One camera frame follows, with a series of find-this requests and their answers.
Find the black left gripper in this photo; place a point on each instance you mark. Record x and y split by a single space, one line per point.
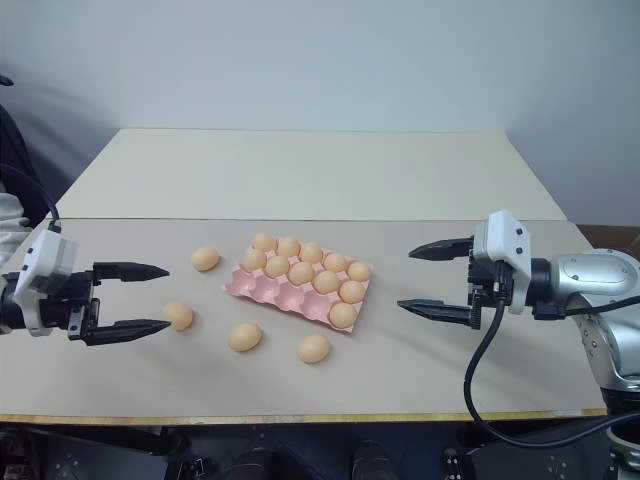
82 305

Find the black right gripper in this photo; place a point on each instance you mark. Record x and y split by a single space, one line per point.
487 285

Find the white grey cloth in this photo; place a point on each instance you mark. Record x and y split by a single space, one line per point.
11 225

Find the pink egg tray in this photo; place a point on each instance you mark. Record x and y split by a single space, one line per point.
285 300

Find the tan egg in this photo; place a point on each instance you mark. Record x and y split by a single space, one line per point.
301 273
253 260
327 282
178 316
205 259
311 252
313 348
360 271
264 242
276 266
288 246
335 261
352 292
343 315
245 337

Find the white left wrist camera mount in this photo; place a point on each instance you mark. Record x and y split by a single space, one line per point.
47 260

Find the silver robot torso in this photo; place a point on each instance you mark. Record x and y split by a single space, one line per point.
625 452

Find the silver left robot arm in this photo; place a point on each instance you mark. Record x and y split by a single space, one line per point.
9 307

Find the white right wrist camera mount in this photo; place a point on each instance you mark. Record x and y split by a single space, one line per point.
502 240

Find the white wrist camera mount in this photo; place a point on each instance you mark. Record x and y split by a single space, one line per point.
47 260
502 240

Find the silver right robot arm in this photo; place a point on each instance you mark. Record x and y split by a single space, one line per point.
600 285

